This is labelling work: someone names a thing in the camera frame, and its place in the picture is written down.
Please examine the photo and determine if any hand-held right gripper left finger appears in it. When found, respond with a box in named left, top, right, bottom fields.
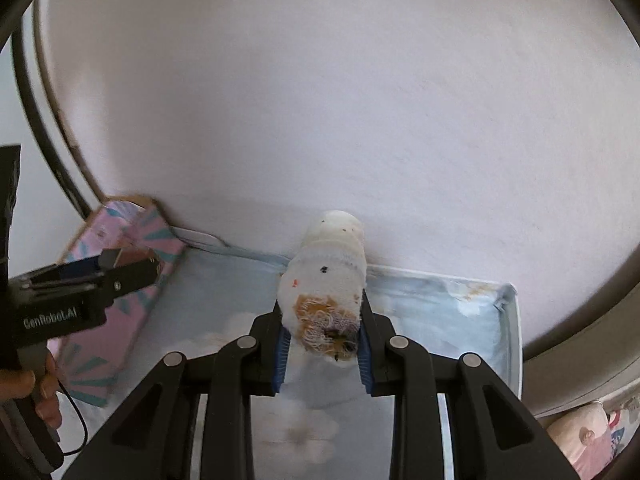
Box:
left=62, top=302, right=292, bottom=480

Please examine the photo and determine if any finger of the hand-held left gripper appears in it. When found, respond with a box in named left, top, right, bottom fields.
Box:
left=10, top=255, right=108, bottom=293
left=97, top=247, right=165, bottom=306

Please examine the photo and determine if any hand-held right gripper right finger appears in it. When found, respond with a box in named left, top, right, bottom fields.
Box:
left=357, top=292, right=578, bottom=480

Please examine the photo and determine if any pink striped cardboard box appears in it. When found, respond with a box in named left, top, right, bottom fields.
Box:
left=47, top=195, right=188, bottom=408

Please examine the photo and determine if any white sock orange print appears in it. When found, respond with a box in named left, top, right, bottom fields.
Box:
left=276, top=210, right=368, bottom=363

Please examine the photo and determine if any person's left hand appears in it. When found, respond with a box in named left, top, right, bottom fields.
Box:
left=0, top=352, right=64, bottom=429

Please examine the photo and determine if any grey sofa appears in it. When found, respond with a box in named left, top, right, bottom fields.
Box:
left=520, top=280, right=640, bottom=418

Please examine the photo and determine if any pink printed cloth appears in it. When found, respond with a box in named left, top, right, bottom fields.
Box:
left=545, top=395, right=640, bottom=478

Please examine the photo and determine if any black cable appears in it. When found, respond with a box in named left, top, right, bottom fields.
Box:
left=50, top=372, right=90, bottom=457

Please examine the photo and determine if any dark curved frame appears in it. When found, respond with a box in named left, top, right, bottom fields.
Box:
left=11, top=0, right=108, bottom=221

